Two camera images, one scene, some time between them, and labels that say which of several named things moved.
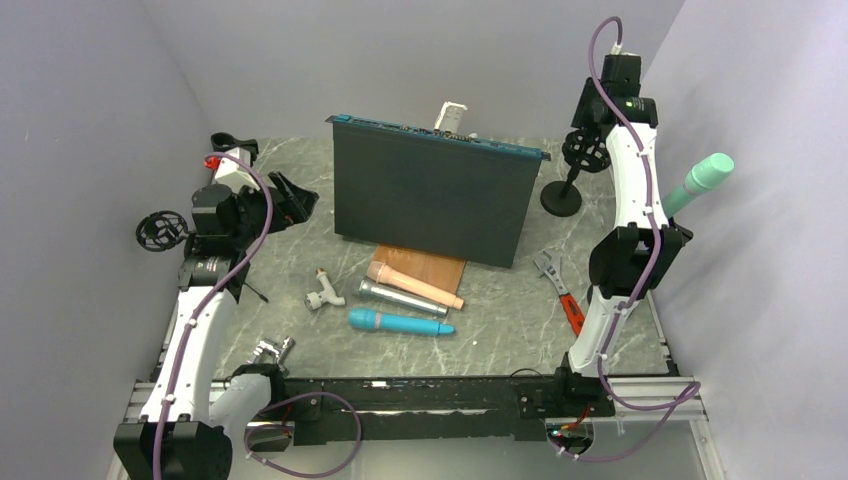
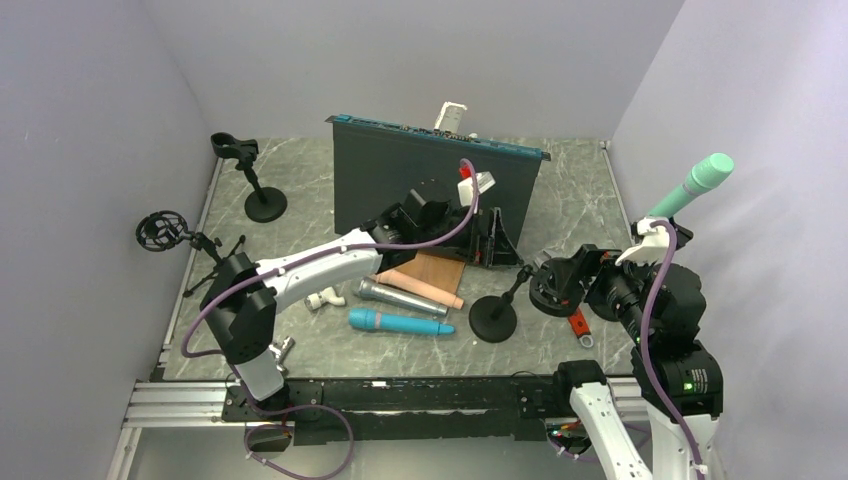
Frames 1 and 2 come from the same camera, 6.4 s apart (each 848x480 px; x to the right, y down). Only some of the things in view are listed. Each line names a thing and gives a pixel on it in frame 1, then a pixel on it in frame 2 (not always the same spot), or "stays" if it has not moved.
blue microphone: x=372 y=319 stays
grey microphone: x=402 y=296 stays
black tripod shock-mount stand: x=167 y=230 stays
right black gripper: x=583 y=118 → x=587 y=260
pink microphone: x=383 y=273 stays
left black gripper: x=294 y=210 → x=496 y=248
